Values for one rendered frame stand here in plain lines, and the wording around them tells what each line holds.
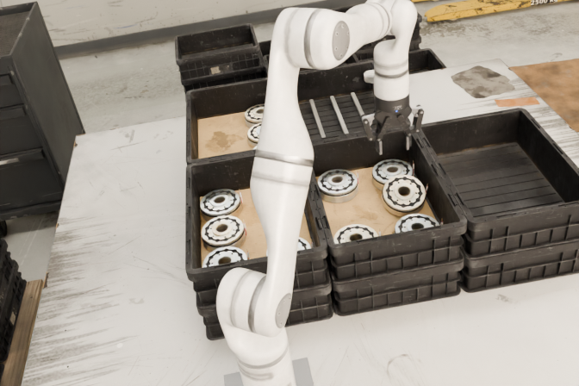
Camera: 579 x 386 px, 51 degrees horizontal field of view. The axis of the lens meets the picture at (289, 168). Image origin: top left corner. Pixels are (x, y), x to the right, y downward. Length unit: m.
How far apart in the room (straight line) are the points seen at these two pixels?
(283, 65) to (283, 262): 0.30
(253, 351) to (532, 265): 0.74
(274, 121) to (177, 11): 3.77
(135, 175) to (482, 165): 1.06
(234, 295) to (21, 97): 1.89
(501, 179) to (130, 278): 0.98
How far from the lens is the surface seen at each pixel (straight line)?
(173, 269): 1.64
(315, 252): 1.27
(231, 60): 2.96
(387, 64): 1.26
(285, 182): 0.91
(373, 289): 1.40
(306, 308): 1.39
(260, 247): 1.44
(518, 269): 1.49
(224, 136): 1.85
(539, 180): 1.64
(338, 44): 0.93
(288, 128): 0.92
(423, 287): 1.43
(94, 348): 1.54
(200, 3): 4.65
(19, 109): 2.73
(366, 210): 1.51
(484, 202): 1.55
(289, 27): 0.94
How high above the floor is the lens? 1.82
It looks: 36 degrees down
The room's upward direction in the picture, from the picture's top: 8 degrees counter-clockwise
